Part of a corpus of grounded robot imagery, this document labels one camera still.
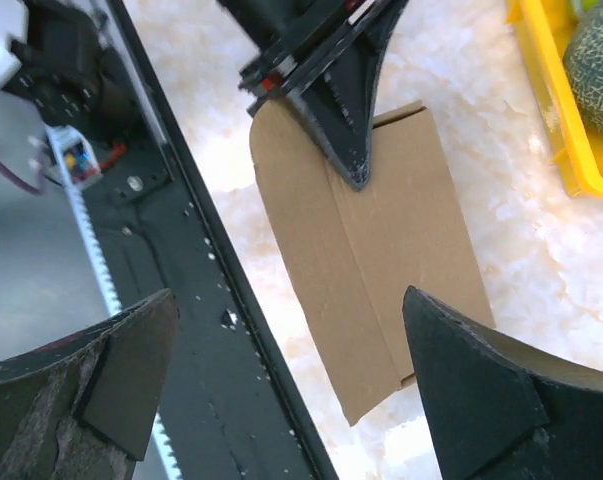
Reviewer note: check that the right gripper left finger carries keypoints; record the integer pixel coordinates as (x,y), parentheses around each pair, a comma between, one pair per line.
(83,406)

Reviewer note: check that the green round melon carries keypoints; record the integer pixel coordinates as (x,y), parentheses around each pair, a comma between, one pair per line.
(583,63)

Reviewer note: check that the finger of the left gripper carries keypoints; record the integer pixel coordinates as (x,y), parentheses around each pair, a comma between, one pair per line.
(332,91)

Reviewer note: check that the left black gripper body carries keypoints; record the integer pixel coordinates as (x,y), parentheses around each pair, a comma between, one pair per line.
(298,26)

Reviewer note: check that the aluminium front rail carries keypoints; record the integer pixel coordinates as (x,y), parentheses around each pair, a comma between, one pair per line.
(61,139)

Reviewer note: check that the brown cardboard box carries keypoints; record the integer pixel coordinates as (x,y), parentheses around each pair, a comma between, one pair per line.
(351,255)

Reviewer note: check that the yellow plastic tray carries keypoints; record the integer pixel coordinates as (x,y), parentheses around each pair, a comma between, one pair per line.
(543,30)

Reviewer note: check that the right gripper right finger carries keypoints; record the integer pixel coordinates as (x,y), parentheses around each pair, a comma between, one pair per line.
(498,408)

